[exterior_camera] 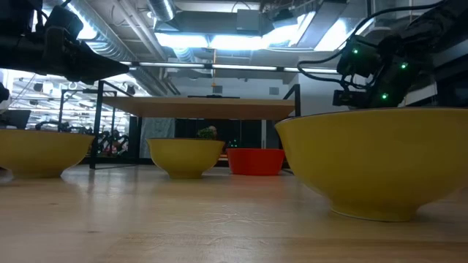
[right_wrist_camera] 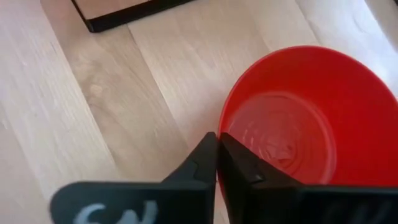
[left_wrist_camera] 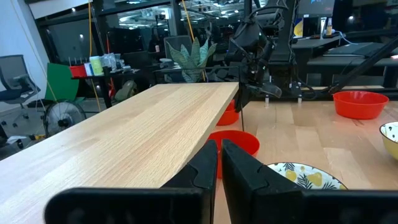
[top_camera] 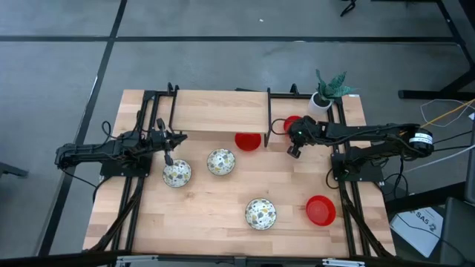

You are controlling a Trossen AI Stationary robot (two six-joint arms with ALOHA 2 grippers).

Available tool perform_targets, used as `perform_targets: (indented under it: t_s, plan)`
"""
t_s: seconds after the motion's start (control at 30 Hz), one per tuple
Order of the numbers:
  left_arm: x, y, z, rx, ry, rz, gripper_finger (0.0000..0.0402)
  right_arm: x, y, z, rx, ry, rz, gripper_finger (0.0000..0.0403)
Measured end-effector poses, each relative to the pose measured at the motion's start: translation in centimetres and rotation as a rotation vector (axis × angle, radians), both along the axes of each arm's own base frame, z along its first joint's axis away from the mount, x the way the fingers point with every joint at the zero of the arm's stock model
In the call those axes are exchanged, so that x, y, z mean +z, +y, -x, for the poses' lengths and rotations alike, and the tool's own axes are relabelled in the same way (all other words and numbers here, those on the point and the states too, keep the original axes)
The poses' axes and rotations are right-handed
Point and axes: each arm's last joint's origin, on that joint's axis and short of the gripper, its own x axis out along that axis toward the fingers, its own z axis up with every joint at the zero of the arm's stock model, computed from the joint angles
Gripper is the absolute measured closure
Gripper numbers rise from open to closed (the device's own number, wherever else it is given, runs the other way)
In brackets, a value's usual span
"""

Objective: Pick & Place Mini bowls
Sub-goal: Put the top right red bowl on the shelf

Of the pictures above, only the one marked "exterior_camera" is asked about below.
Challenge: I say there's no red plastic bowl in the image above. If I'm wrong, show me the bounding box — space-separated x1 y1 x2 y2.
226 148 286 177

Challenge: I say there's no wooden shelf board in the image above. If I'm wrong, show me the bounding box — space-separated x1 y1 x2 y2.
102 96 296 121

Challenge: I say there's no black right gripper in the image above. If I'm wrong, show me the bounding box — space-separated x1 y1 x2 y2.
331 53 422 110

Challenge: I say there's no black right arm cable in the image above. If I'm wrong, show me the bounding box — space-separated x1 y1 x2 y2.
296 0 445 92

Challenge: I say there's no dark background monitor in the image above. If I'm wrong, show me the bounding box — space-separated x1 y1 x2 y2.
0 109 32 130

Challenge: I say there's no silver spiral air duct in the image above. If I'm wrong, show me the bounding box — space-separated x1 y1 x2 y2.
67 0 173 96

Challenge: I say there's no black metal shelf side frame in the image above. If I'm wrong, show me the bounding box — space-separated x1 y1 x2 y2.
88 79 139 171
282 83 302 118

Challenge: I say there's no round silver air duct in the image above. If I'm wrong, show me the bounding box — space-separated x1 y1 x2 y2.
147 0 176 23

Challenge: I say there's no small background plant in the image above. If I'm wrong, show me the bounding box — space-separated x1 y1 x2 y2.
196 125 219 141

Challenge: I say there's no thin black bar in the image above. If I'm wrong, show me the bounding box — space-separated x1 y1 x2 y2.
187 94 241 99

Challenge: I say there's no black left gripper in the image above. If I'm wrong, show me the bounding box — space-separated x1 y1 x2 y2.
43 34 130 85

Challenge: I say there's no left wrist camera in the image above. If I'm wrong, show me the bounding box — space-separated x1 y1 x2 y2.
44 4 85 39

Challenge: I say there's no long hanging linear light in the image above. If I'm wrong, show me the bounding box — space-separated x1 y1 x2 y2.
120 61 339 73

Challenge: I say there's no yellow bowl with pear print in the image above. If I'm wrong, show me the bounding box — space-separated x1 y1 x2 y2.
274 107 468 223
146 137 226 180
0 128 95 180

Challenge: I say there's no grey ceiling box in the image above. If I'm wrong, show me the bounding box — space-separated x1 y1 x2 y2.
235 9 274 37

